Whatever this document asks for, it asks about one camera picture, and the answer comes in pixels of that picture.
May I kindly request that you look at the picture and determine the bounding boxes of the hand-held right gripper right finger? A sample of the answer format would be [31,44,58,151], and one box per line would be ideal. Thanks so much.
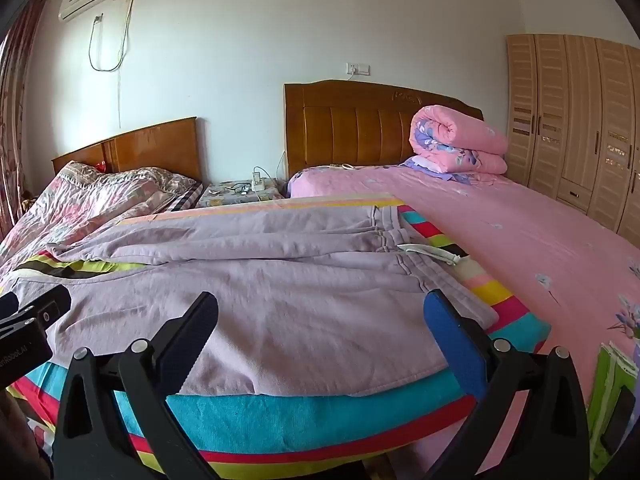
[422,289,591,480]

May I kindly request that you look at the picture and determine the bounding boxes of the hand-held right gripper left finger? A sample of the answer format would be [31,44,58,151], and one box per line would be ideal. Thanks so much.
[50,291,221,480]

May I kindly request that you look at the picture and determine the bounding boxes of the lilac pants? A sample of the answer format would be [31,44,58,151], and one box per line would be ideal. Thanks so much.
[10,205,501,398]

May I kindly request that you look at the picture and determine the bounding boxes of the person's left forearm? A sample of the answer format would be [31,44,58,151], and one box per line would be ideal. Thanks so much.
[0,387,53,480]

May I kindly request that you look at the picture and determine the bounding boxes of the pink floral bed sheet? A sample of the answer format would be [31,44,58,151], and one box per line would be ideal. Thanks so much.
[289,162,640,480]

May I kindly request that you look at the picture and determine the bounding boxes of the cloth covered nightstand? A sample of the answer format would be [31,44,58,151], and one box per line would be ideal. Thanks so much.
[195,178,286,209]

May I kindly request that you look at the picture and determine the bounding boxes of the multicolour striped blanket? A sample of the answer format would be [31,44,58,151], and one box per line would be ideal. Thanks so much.
[0,197,548,480]

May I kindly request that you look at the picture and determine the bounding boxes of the green bag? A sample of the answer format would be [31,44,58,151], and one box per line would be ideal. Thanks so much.
[585,340,640,480]

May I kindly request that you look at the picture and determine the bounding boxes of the floral pink grey quilt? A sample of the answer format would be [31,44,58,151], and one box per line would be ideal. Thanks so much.
[0,160,201,261]

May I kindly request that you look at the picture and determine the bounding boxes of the purple pillow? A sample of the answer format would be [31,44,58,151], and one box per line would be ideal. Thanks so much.
[402,156,481,183]

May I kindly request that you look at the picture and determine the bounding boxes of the black phone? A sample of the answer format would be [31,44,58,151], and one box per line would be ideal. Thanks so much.
[600,385,637,456]

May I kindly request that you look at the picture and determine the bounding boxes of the plain wooden bed headboard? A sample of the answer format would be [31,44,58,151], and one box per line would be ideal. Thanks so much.
[51,116,203,183]

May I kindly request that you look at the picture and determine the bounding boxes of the folded pink floral quilt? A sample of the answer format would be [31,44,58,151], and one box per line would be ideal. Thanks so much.
[409,105,510,176]

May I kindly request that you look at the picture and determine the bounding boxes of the floral red curtain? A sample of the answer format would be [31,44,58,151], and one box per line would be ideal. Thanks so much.
[0,0,48,241]

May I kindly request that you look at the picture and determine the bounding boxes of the padded wooden bed headboard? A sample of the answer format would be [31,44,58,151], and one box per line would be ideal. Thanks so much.
[283,80,485,181]

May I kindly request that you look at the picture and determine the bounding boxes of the beige wooden wardrobe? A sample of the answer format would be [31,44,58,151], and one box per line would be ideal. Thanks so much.
[505,34,640,248]

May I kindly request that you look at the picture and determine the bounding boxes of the air conditioner power cable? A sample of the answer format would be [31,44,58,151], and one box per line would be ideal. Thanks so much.
[88,15,126,72]

